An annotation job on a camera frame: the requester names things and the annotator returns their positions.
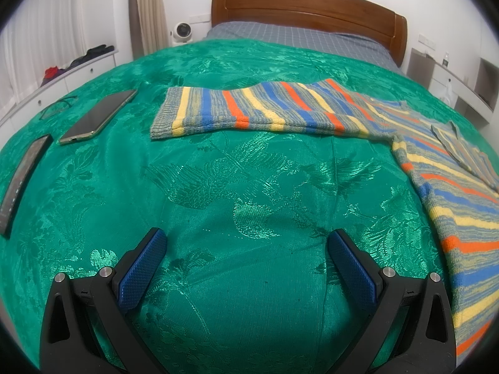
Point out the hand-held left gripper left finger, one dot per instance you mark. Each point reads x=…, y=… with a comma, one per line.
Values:
x=140, y=270

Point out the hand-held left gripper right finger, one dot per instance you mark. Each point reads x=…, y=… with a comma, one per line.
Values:
x=353, y=270

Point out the striped knit sweater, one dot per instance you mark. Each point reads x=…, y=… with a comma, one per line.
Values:
x=273, y=105

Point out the dark clothes pile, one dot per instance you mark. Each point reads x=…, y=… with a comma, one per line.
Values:
x=93, y=52

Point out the green patterned blanket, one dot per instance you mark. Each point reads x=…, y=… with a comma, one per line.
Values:
x=234, y=183

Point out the smartphone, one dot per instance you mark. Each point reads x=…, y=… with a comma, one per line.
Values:
x=97, y=117

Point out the thin-framed eyeglasses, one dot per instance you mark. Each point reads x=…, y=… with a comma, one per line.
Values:
x=74, y=99

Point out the white plastic bag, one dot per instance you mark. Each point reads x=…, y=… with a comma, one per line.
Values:
x=447, y=93

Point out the white low drawer cabinet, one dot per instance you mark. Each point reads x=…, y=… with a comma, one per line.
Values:
x=89, y=70

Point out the white built-in desk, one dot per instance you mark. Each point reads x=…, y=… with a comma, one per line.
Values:
x=440, y=74

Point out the red cloth item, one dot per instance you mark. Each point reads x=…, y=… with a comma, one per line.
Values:
x=52, y=72

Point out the small clear bottle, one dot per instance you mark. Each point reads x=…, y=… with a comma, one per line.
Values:
x=445, y=60

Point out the white round fan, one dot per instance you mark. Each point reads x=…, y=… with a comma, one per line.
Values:
x=181, y=31

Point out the grey striped bed sheet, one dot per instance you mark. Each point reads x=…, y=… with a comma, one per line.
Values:
x=296, y=33

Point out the beige curtain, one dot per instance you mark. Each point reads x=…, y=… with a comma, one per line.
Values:
x=150, y=7

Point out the white sheer curtain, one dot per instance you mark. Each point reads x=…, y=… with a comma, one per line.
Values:
x=58, y=15

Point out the wooden bed headboard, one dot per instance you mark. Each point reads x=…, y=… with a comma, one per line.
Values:
x=304, y=4

